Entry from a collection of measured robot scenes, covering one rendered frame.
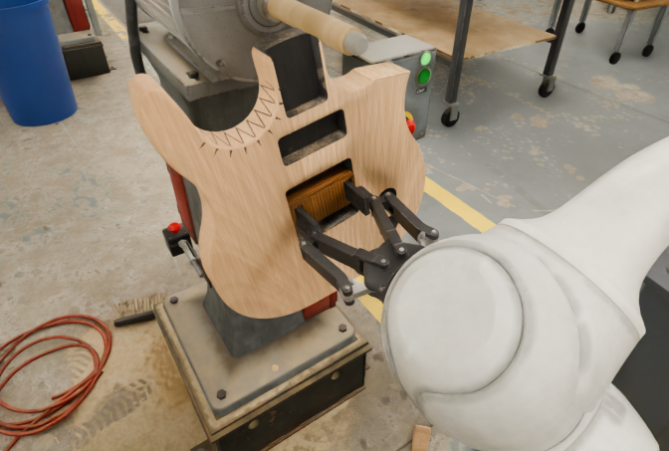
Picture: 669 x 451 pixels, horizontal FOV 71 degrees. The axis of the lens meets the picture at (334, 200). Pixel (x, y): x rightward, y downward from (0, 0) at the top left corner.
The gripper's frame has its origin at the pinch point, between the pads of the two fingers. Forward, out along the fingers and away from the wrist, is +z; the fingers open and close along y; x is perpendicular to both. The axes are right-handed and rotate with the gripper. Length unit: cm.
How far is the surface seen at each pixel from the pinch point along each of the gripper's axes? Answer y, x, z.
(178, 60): -2.9, 7.7, 42.9
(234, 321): -15, -61, 40
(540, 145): 190, -137, 94
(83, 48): -5, -81, 352
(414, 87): 34.2, -5.5, 22.1
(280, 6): 7.0, 20.0, 16.6
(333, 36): 6.8, 19.5, 3.6
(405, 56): 32.6, 1.5, 22.5
